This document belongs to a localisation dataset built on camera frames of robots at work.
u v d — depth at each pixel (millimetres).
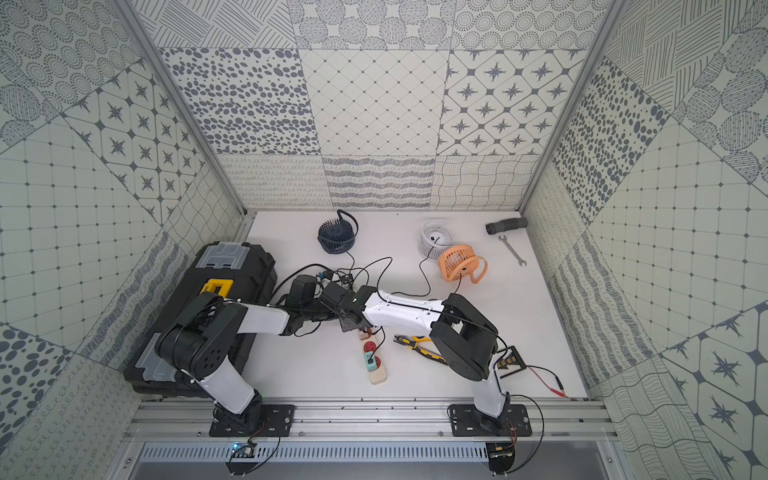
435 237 1043
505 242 1108
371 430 733
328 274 894
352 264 1011
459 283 953
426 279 963
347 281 796
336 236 1047
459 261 918
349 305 625
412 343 841
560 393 791
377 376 800
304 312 753
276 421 735
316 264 1041
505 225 1108
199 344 469
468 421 733
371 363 761
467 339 476
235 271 818
